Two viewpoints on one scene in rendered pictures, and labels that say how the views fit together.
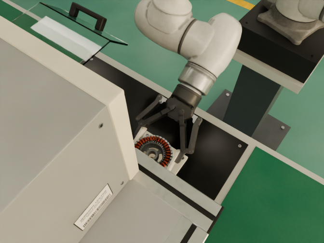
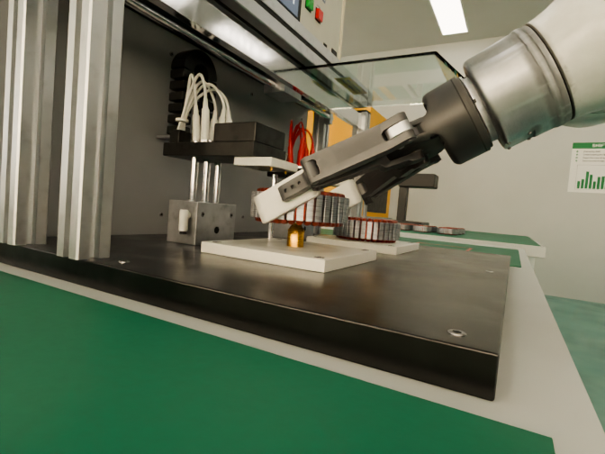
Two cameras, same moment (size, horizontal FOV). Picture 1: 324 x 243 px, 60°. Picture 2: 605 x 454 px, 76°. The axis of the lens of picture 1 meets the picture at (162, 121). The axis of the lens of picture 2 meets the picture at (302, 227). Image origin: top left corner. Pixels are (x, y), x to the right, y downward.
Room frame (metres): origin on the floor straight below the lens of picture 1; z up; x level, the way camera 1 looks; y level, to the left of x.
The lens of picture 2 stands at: (0.26, -0.41, 0.83)
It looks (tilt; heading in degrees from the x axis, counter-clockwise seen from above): 3 degrees down; 83
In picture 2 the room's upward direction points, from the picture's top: 5 degrees clockwise
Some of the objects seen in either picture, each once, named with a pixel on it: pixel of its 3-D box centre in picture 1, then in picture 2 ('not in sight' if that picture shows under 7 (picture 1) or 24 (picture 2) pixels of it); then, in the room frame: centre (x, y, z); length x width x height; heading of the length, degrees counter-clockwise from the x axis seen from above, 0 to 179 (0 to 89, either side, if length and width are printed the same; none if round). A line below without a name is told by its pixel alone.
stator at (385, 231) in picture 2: not in sight; (366, 228); (0.45, 0.23, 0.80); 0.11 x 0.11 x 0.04
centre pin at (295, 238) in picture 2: not in sight; (295, 234); (0.31, 0.03, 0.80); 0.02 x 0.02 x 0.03
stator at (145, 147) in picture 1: (152, 155); (300, 207); (0.31, 0.03, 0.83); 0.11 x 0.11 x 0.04
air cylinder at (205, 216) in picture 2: not in sight; (203, 222); (0.19, 0.11, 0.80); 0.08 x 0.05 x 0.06; 54
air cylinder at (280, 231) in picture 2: not in sight; (293, 222); (0.33, 0.31, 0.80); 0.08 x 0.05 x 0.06; 54
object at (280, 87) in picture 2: not in sight; (283, 86); (0.29, 0.30, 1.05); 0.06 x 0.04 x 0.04; 54
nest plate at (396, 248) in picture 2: not in sight; (365, 242); (0.45, 0.23, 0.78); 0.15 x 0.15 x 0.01; 54
